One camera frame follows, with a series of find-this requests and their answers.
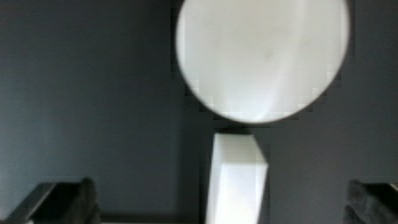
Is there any white L-shaped fence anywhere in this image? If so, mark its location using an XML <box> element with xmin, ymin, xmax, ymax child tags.
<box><xmin>204</xmin><ymin>133</ymin><xmax>268</xmax><ymax>224</ymax></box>

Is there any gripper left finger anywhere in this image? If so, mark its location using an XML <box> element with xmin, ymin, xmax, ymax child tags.
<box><xmin>3</xmin><ymin>178</ymin><xmax>101</xmax><ymax>224</ymax></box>

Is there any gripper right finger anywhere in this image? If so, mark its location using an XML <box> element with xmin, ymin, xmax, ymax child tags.
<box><xmin>342</xmin><ymin>180</ymin><xmax>398</xmax><ymax>224</ymax></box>

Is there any white lamp bulb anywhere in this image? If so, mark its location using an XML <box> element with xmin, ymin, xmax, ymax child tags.
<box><xmin>175</xmin><ymin>0</ymin><xmax>349</xmax><ymax>124</ymax></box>

